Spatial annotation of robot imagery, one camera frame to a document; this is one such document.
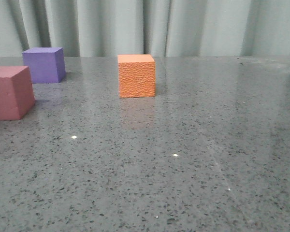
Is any orange foam cube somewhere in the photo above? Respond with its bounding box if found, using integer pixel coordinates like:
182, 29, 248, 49
117, 54, 156, 98

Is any pale green curtain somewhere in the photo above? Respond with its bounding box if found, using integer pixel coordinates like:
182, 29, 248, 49
0, 0, 290, 57

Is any purple foam cube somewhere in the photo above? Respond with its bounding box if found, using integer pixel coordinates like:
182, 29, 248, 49
22, 47, 66, 84

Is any pink foam cube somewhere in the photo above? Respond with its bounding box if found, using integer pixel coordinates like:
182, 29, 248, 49
0, 66, 35, 120

